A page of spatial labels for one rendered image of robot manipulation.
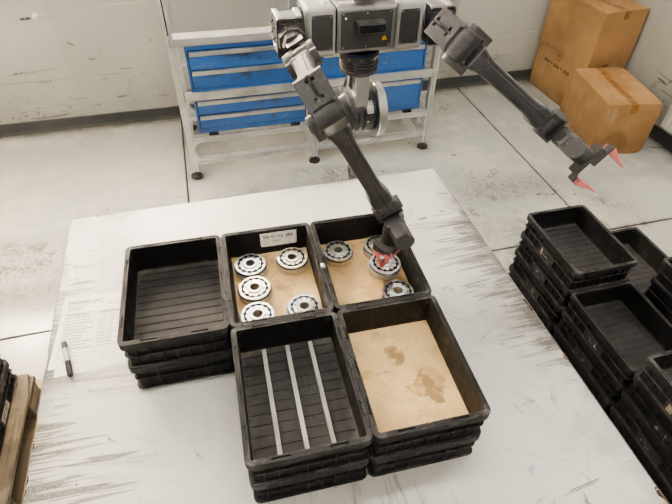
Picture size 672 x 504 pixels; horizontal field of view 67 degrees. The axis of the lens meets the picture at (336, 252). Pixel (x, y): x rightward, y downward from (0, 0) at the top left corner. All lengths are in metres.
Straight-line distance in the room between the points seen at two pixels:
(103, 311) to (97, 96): 2.68
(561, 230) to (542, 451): 1.29
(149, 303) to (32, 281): 1.59
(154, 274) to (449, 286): 1.03
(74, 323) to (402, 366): 1.09
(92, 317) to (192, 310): 0.40
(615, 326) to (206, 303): 1.67
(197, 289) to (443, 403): 0.84
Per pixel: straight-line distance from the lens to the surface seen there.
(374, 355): 1.50
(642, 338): 2.47
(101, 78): 4.30
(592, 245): 2.62
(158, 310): 1.68
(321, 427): 1.39
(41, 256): 3.37
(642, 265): 2.99
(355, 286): 1.67
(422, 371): 1.49
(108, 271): 2.05
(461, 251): 2.04
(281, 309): 1.61
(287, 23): 1.69
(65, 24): 4.19
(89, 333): 1.87
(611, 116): 4.18
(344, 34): 1.76
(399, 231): 1.48
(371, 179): 1.38
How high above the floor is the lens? 2.06
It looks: 44 degrees down
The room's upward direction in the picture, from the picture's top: 1 degrees clockwise
